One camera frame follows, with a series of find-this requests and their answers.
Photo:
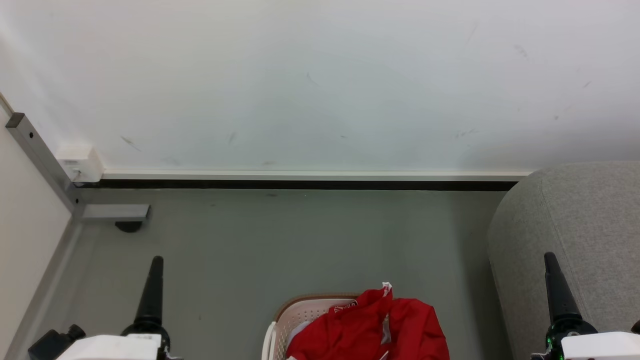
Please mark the white perforated laundry basket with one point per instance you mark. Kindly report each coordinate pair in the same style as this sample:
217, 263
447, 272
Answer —
302, 311

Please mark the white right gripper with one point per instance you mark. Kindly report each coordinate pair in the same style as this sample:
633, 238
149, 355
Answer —
595, 347

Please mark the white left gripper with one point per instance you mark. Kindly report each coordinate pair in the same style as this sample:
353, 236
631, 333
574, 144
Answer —
115, 347

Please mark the grey fabric sofa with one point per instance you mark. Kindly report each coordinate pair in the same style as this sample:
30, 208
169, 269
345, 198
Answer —
590, 220

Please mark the grey metal foot bar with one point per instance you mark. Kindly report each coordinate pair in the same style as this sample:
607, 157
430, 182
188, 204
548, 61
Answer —
117, 212

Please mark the red garment wide white stripe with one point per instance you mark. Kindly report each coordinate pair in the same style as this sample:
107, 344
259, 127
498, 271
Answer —
360, 332

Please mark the grey metal partition post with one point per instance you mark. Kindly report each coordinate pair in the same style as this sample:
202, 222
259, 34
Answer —
42, 157

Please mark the white partition panel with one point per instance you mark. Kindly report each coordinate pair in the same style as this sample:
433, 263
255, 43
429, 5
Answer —
25, 240

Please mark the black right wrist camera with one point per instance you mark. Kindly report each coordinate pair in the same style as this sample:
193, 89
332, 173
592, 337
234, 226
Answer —
636, 327

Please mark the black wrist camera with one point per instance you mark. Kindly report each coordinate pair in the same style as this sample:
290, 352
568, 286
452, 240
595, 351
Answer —
50, 344
636, 327

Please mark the white wall socket box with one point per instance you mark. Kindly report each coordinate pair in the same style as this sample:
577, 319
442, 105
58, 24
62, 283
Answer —
82, 162

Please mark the black round foot pad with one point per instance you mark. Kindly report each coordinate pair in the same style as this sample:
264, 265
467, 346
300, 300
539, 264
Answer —
129, 226

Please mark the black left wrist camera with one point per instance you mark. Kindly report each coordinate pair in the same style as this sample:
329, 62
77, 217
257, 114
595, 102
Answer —
50, 344

